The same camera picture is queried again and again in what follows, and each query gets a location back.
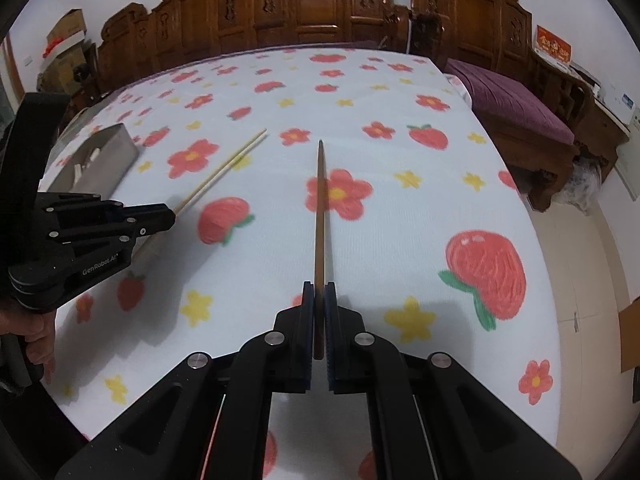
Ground dark brown chopstick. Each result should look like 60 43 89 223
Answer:
314 141 326 360

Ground left hand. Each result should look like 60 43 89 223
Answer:
0 304 56 365

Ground steel tray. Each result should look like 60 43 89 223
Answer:
46 122 139 200

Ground stacked cardboard boxes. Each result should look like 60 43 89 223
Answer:
37 9 96 96

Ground strawberry flower tablecloth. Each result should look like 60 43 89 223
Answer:
43 51 577 479

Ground carved wooden sofa bench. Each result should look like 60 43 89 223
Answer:
98 0 409 91

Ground purple armchair cushion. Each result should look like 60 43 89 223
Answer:
445 58 575 144

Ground wooden side table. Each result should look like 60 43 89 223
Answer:
564 64 633 181

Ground carved wooden armchair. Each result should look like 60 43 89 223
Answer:
408 0 588 211

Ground red calendar card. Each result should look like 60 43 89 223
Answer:
535 25 572 65

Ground white router box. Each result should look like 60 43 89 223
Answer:
599 80 636 126

